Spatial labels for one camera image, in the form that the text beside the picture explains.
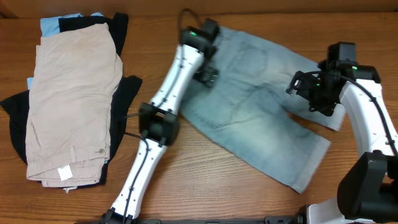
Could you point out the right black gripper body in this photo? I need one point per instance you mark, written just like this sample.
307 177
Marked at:
298 84

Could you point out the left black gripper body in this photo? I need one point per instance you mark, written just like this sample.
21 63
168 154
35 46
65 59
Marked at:
207 73

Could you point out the light blue denim shorts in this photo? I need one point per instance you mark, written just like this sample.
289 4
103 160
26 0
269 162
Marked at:
247 111

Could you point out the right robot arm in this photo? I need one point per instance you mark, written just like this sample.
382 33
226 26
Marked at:
368 192

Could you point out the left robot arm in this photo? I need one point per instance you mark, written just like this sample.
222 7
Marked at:
158 119

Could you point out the beige folded shorts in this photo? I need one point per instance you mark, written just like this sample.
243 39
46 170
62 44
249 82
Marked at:
67 133

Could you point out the light blue garment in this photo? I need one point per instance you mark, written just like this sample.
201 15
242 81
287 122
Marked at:
50 25

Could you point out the black garment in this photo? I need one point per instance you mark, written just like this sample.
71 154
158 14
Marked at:
17 106

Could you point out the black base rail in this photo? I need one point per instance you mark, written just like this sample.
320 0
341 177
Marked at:
211 221

